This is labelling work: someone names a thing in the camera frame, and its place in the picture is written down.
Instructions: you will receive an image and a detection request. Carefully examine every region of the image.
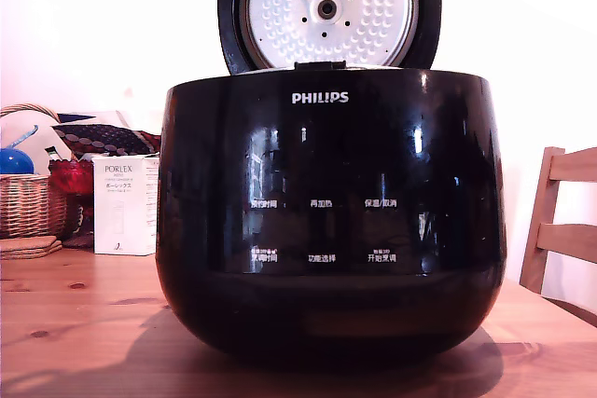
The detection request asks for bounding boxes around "black Philips rice cooker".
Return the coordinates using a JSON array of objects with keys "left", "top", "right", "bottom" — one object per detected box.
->
[{"left": 156, "top": 61, "right": 508, "bottom": 363}]

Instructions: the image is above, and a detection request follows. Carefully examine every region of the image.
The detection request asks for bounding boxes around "black rice cooker lid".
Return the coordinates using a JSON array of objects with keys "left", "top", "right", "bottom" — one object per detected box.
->
[{"left": 216, "top": 0, "right": 443, "bottom": 77}]

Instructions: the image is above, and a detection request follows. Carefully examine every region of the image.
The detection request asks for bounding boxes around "white Porlex box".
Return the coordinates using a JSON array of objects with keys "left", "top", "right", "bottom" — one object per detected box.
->
[{"left": 91, "top": 153, "right": 160, "bottom": 256}]

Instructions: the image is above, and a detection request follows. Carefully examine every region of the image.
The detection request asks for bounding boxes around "patterned dark cloth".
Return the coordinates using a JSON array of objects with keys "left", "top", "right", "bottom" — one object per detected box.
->
[{"left": 50, "top": 121, "right": 162, "bottom": 162}]

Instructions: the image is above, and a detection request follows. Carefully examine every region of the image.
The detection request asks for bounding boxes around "red glass bowl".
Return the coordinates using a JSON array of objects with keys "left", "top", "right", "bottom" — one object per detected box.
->
[{"left": 48, "top": 158, "right": 95, "bottom": 237}]

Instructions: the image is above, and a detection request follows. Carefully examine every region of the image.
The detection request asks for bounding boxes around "wicker basket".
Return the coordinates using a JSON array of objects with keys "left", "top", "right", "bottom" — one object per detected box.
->
[{"left": 0, "top": 103, "right": 72, "bottom": 240}]

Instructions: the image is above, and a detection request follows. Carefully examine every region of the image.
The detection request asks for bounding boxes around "wooden chair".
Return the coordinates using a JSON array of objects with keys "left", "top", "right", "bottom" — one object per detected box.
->
[{"left": 518, "top": 145, "right": 597, "bottom": 327}]

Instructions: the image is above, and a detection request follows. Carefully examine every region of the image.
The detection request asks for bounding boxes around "cork coaster stack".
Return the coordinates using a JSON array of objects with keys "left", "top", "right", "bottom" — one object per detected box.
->
[{"left": 0, "top": 236, "right": 63, "bottom": 261}]

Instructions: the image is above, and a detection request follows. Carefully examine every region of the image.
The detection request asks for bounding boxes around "blue ball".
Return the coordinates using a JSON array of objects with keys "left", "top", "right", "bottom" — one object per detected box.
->
[{"left": 0, "top": 147, "right": 36, "bottom": 176}]

